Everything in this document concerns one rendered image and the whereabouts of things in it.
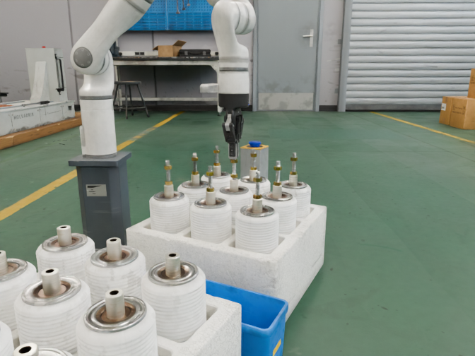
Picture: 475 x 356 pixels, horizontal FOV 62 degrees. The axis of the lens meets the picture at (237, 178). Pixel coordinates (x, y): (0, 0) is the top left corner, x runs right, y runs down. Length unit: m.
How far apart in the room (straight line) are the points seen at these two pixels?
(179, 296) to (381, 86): 5.91
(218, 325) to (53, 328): 0.22
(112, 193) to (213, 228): 0.44
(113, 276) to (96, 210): 0.62
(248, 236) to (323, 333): 0.27
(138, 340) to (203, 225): 0.43
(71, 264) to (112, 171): 0.53
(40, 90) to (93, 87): 3.31
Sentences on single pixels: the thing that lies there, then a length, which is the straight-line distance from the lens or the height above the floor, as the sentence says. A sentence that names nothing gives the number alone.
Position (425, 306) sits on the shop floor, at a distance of 1.10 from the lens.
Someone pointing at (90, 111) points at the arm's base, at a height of 0.44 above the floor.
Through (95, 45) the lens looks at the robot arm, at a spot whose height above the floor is 0.62.
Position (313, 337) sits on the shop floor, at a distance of 0.92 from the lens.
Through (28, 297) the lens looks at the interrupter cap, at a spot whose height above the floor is 0.25.
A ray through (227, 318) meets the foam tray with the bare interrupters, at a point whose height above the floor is 0.18.
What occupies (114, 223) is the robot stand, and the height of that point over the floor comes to 0.10.
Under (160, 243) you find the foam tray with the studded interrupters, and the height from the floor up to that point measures 0.16.
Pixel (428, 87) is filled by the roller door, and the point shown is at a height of 0.36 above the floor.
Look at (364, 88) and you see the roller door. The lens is 6.27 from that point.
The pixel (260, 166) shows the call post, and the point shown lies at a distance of 1.26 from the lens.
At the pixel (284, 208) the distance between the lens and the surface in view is 0.94.
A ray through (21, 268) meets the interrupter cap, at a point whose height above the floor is 0.25.
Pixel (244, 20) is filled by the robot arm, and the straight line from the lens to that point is 0.96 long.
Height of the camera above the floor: 0.54
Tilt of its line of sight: 15 degrees down
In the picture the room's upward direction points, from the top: straight up
